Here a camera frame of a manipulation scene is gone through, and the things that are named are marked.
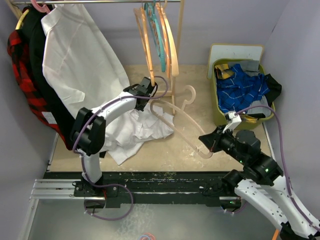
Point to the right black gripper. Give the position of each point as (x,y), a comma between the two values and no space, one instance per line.
(211,140)

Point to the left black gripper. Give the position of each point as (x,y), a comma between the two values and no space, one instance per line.
(140,108)

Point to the white shirt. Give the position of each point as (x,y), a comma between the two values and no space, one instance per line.
(126,134)
(78,62)

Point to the light wooden hanger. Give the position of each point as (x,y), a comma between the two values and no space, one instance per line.
(182,112)

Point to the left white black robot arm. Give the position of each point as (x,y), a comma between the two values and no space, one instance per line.
(89,128)

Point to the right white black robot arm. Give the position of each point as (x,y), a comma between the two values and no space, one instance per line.
(263,184)

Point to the blue shirt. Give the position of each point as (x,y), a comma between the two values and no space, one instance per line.
(238,91)

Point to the wooden hanger rightmost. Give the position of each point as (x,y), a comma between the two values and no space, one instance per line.
(172,47)

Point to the wooden hanger middle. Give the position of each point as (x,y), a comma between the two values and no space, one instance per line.
(165,40)

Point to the hanging black shirt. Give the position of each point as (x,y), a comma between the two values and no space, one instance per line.
(34,34)

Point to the hanging white shirt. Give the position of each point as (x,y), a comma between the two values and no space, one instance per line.
(78,62)

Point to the wooden hanger leftmost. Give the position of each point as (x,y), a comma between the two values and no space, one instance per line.
(141,21)

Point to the teal hanger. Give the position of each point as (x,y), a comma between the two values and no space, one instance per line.
(150,10)

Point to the orange hanger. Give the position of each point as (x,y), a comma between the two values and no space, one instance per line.
(276,234)

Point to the pink hanger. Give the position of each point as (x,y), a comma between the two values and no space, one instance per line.
(42,8)

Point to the red black plaid shirt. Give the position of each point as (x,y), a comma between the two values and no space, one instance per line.
(22,70)

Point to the yellow hanger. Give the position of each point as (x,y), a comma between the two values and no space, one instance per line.
(21,19)

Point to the olive green laundry basket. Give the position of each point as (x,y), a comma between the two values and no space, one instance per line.
(252,116)

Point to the yellow black cloth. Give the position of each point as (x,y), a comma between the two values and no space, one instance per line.
(223,71)

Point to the black cloth in basket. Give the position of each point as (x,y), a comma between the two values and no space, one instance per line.
(270,90)

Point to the grey cloth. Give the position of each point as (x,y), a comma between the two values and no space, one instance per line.
(250,65)

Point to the white board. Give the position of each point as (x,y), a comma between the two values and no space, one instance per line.
(220,51)

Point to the wooden clothes rack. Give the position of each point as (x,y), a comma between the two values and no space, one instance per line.
(13,5)

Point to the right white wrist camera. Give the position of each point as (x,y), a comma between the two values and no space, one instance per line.
(233,121)

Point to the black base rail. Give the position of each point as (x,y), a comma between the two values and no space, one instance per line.
(164,188)

